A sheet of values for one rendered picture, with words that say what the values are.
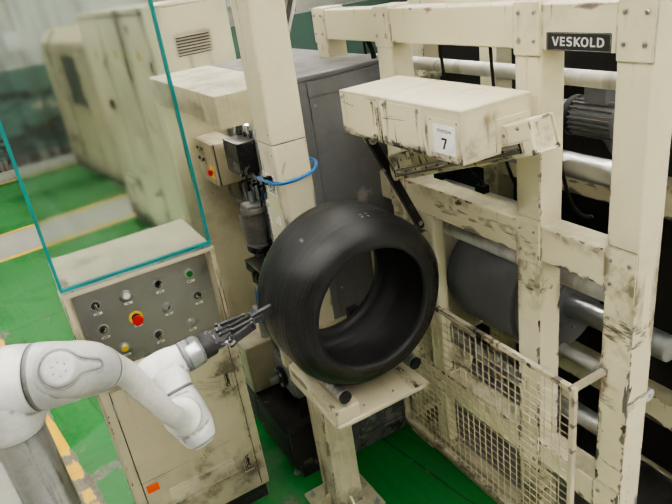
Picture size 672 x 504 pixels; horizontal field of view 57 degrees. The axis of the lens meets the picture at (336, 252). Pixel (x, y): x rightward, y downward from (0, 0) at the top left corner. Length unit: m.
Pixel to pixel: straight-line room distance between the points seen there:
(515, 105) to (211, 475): 1.95
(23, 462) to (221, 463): 1.51
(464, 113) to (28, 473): 1.26
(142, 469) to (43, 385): 1.51
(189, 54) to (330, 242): 3.60
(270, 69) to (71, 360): 1.13
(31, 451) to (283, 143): 1.17
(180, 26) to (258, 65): 3.24
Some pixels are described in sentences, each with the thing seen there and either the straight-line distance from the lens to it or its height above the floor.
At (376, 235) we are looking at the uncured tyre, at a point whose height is 1.42.
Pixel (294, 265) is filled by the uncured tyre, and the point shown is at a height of 1.38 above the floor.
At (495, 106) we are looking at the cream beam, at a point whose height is 1.77.
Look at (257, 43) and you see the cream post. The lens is 1.98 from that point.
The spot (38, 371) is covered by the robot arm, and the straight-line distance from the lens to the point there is 1.24.
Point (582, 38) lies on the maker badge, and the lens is 1.73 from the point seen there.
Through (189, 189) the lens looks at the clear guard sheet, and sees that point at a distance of 2.30.
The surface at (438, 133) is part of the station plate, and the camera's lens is 1.69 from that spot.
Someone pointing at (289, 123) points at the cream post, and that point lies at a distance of 2.04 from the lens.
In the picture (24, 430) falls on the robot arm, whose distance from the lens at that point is 1.36.
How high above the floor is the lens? 2.15
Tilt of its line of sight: 25 degrees down
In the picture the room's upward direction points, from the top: 8 degrees counter-clockwise
